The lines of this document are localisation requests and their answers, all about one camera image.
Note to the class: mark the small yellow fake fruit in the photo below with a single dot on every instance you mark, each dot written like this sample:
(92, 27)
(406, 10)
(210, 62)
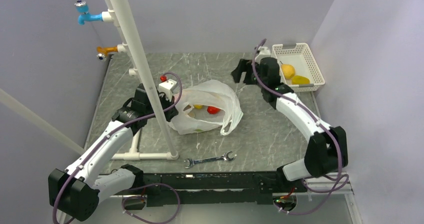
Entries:
(198, 106)

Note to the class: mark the white perforated plastic basket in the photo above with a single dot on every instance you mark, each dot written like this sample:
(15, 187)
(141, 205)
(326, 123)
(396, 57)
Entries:
(301, 57)

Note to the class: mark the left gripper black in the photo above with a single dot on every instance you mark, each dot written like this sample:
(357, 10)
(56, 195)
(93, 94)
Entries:
(170, 114)

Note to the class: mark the blue plastic faucet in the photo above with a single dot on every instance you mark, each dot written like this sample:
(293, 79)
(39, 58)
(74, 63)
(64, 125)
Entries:
(84, 14)

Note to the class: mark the silver open-end wrench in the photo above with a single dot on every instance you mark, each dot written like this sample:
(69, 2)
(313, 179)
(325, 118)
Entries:
(225, 157)

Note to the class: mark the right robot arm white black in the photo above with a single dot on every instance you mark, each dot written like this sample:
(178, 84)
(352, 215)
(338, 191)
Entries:
(327, 145)

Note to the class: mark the white PVC pipe frame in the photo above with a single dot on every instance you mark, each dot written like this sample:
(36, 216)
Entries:
(120, 14)

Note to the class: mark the translucent white plastic bag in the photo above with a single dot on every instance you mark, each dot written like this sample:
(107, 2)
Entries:
(210, 93)

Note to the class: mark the yellow fake mango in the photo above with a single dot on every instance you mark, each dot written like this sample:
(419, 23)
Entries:
(300, 80)

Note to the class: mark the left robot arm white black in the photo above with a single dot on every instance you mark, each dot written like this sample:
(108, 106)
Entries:
(78, 189)

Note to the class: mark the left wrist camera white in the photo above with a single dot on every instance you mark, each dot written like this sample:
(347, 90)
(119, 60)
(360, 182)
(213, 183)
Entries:
(167, 87)

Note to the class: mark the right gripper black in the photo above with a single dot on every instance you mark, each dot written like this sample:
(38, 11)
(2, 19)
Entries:
(244, 66)

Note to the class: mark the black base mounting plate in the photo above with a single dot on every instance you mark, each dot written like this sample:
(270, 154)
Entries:
(260, 187)

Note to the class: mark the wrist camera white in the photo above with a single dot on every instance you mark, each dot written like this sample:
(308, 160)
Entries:
(262, 52)
(167, 87)

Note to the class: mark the red fake tomato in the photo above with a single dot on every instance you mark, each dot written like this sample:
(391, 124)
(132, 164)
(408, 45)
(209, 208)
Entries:
(213, 110)

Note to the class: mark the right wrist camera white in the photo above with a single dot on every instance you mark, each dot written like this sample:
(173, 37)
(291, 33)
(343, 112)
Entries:
(262, 52)

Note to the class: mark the orange plastic faucet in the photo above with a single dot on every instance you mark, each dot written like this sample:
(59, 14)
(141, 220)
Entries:
(103, 52)

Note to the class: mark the aluminium rail frame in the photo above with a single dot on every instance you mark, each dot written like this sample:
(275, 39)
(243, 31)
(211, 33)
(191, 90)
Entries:
(318, 192)

